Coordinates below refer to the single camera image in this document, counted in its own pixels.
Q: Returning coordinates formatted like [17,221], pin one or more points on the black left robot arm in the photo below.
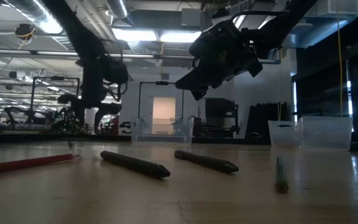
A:
[73,28]

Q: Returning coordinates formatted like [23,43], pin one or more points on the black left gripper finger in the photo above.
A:
[99,116]
[79,115]

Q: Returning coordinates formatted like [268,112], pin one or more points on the green marker pen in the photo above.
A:
[281,177]

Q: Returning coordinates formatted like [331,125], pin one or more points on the horizontal metal pipe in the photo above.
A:
[135,56]

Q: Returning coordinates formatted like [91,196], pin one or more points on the black frame stand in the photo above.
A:
[56,78]
[149,82]

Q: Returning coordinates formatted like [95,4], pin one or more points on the ceiling light panel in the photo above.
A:
[134,35]
[179,37]

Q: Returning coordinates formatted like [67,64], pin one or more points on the large white plastic bin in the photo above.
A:
[325,133]

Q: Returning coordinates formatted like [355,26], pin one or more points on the metal ventilation hood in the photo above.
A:
[315,31]

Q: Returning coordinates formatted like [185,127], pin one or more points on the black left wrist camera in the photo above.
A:
[117,74]

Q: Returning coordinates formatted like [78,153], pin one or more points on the black background robot station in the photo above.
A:
[33,117]

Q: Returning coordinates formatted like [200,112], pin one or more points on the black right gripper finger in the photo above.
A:
[199,94]
[197,81]

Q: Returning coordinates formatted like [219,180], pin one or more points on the black background robot arm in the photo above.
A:
[124,126]

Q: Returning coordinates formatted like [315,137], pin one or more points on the clear plastic bin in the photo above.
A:
[163,135]

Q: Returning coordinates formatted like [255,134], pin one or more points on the black folded panels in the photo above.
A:
[263,121]

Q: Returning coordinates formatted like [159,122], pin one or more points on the small white plastic bin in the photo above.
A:
[283,135]

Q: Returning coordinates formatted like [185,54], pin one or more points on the black equipment cart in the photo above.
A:
[219,109]

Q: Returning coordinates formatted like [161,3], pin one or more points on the red pencil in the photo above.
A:
[26,163]

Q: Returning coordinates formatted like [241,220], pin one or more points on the grey ceiling box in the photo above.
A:
[191,17]

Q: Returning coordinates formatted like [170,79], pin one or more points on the black pen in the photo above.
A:
[135,165]
[207,161]

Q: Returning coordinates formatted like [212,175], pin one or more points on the round spiral ventilation duct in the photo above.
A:
[118,7]

